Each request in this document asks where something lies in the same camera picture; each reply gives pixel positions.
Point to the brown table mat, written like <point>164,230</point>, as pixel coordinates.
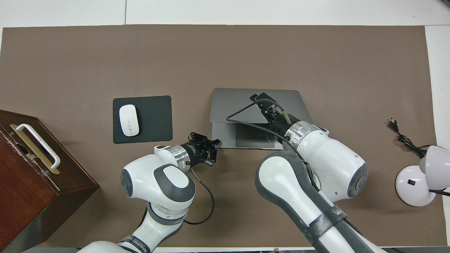
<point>246,52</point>

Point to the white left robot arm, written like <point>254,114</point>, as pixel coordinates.
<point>168,189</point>

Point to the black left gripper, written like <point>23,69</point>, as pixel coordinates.
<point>197,153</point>

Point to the white computer mouse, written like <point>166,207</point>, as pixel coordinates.
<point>129,119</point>

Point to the black mouse pad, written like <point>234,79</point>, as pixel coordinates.
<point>154,119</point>

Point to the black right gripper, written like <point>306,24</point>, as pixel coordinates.
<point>280,124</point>

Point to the white desk lamp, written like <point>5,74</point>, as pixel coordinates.
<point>411,186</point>

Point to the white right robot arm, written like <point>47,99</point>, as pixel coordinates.
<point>334,165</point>

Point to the silver laptop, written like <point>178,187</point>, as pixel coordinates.
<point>228,102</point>

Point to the dark wooden box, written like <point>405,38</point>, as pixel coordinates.
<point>21,182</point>

